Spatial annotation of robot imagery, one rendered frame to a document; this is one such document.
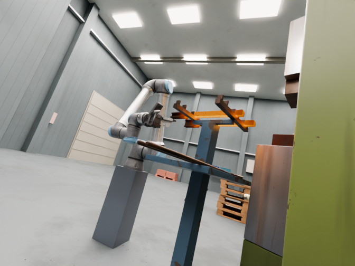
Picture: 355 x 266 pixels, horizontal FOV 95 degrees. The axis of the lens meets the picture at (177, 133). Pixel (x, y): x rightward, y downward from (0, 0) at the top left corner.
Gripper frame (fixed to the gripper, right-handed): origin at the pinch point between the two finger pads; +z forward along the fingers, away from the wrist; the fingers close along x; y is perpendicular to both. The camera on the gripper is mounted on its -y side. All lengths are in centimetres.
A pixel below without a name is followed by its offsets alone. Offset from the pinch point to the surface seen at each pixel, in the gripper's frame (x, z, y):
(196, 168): 20, 40, 28
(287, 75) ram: -33, 52, -38
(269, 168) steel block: -23, 51, 18
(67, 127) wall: -146, -752, -27
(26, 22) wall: 95, -593, -270
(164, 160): 20.0, 25.5, 27.5
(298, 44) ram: -32, 56, -58
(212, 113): 1.5, 29.6, 0.7
